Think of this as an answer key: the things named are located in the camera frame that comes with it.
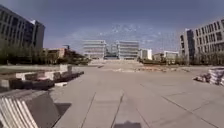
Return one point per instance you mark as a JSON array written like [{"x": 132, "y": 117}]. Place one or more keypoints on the wide stone steps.
[{"x": 115, "y": 62}]

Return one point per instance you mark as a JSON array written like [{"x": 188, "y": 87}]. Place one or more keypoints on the white twin-block building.
[{"x": 95, "y": 49}]

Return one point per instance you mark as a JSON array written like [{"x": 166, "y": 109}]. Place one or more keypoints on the small white building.
[{"x": 145, "y": 54}]

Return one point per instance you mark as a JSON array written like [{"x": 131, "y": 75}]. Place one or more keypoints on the grey paved plaza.
[{"x": 140, "y": 96}]

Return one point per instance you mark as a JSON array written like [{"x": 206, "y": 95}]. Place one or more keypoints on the low brown building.
[{"x": 58, "y": 52}]

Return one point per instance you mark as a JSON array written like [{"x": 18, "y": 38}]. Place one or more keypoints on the pale low building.
[{"x": 170, "y": 56}]

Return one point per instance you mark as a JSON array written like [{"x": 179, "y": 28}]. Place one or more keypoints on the row of trees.
[
  {"x": 200, "y": 59},
  {"x": 20, "y": 55}
]

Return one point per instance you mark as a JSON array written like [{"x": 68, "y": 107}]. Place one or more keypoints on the leaning stack of paving slabs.
[{"x": 26, "y": 108}]

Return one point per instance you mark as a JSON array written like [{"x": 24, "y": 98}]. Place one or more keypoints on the grey multi-storey building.
[{"x": 208, "y": 38}]

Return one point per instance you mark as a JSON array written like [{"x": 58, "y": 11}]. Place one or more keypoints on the dark glass building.
[{"x": 16, "y": 30}]

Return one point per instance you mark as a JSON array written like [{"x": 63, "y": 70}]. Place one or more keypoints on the pale pile of building material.
[{"x": 215, "y": 76}]

